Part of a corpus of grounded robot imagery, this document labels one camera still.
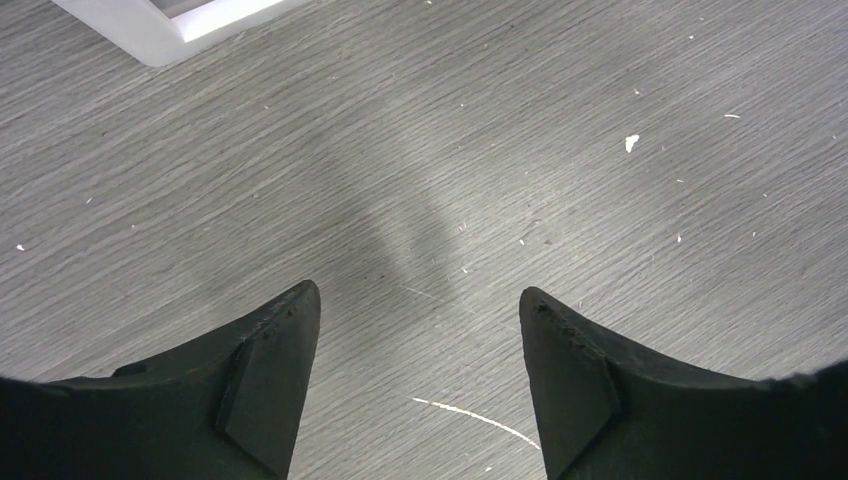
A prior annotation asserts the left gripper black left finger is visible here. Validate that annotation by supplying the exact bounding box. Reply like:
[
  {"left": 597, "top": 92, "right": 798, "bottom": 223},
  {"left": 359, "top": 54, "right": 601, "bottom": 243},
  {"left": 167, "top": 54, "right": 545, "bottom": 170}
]
[{"left": 1, "top": 280, "right": 321, "bottom": 479}]

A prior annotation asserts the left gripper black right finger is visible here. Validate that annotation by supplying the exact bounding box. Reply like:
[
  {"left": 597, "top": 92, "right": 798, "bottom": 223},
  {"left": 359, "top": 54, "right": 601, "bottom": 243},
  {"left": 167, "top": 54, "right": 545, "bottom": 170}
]
[{"left": 519, "top": 287, "right": 847, "bottom": 479}]

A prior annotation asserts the white plastic drawer organizer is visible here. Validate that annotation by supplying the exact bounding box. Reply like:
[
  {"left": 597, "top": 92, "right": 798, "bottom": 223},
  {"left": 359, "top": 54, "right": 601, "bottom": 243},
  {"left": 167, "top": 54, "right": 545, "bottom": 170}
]
[{"left": 55, "top": 0, "right": 304, "bottom": 67}]

